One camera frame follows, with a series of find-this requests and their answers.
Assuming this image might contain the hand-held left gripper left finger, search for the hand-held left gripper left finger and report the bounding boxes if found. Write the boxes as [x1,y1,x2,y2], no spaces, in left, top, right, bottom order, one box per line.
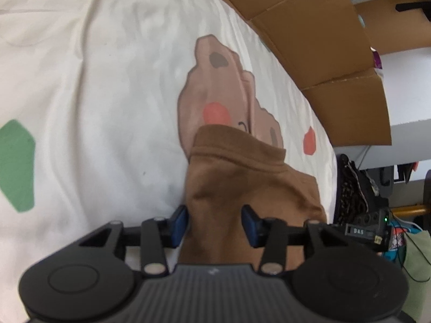
[77,205,188,275]

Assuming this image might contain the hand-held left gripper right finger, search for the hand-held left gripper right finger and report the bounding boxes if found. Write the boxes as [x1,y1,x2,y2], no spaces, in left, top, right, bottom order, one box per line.
[241,205,344,275]

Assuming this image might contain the brown printed t-shirt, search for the brown printed t-shirt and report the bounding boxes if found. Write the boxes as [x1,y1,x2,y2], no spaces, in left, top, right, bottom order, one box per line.
[178,124,328,266]

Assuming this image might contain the blue cartoon print blanket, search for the blue cartoon print blanket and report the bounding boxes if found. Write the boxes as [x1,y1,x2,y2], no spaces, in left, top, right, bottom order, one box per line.
[384,227,410,264]

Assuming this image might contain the yellow bar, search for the yellow bar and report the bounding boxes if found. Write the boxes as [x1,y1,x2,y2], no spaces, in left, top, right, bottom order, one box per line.
[391,205,431,216]

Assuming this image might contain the light green cloth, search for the light green cloth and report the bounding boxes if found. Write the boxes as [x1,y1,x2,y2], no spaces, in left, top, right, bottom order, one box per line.
[402,230,431,322]

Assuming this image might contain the bear print bed sheet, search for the bear print bed sheet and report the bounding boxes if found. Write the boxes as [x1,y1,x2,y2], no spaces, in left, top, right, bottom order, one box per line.
[0,0,339,270]

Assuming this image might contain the purple white refill pack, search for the purple white refill pack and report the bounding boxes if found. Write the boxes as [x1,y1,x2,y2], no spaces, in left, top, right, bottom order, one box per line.
[370,48,385,72]

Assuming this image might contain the flattened cardboard sheet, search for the flattened cardboard sheet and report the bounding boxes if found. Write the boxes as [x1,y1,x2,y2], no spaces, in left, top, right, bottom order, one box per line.
[192,0,393,147]

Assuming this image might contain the upright cardboard box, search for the upright cardboard box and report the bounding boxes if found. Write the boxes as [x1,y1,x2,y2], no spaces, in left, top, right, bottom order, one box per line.
[353,0,431,55]

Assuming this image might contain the black strap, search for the black strap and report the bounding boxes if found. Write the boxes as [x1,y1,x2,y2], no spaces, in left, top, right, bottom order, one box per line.
[395,2,431,13]

